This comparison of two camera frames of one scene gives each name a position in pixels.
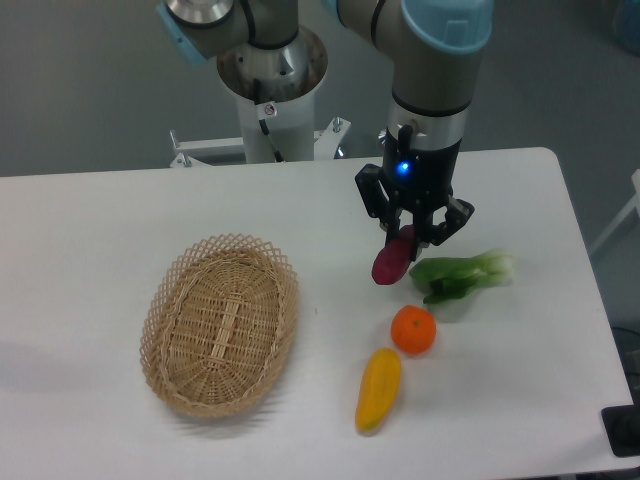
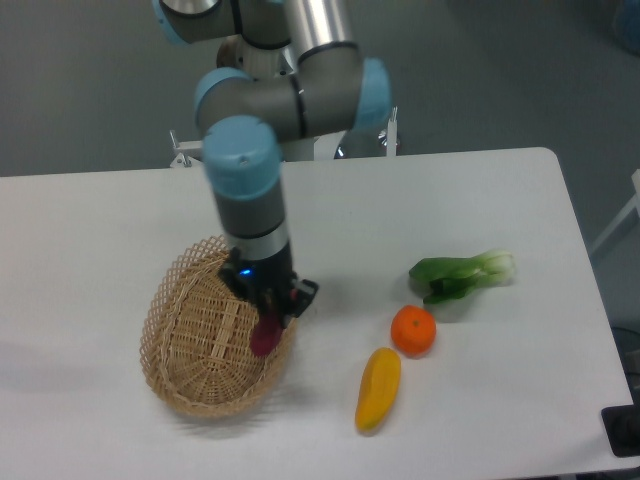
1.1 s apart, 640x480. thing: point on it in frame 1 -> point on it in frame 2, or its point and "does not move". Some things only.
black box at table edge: x=622 y=423 does not move
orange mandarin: x=413 y=329 does not move
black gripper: x=420 y=178 -> x=268 y=284
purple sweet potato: x=393 y=261 -> x=266 y=333
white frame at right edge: x=636 y=202 does not move
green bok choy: x=450 y=278 does not move
